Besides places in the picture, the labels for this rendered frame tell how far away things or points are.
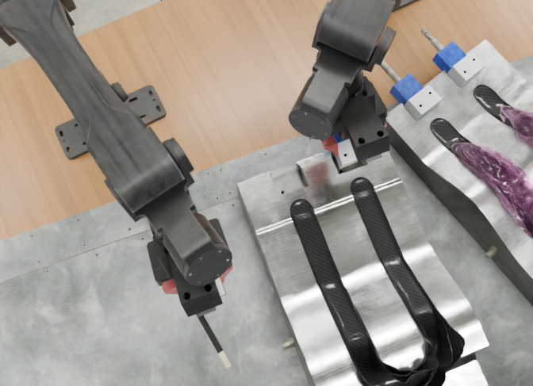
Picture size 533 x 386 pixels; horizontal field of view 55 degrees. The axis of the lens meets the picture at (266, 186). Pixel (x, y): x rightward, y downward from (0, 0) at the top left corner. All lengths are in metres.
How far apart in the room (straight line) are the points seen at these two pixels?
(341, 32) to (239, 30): 0.49
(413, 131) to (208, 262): 0.52
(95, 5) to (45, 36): 1.57
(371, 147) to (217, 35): 0.51
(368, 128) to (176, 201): 0.26
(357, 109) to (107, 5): 1.57
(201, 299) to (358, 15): 0.36
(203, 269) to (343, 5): 0.33
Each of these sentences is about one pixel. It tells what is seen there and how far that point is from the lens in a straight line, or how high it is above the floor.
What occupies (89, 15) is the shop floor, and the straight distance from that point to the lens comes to 2.13.
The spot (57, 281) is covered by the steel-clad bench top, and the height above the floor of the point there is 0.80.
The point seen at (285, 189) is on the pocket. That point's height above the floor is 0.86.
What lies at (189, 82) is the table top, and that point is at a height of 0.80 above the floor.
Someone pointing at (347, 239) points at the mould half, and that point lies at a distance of 0.85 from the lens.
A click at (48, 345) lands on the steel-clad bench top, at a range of 0.97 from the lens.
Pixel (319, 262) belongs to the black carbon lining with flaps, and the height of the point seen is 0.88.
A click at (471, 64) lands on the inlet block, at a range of 1.02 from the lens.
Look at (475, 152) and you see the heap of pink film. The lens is 0.94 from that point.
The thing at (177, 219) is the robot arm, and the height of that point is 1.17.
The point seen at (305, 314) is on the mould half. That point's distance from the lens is 0.82.
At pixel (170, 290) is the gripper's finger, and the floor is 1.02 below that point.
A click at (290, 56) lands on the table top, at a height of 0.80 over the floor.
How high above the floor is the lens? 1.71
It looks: 75 degrees down
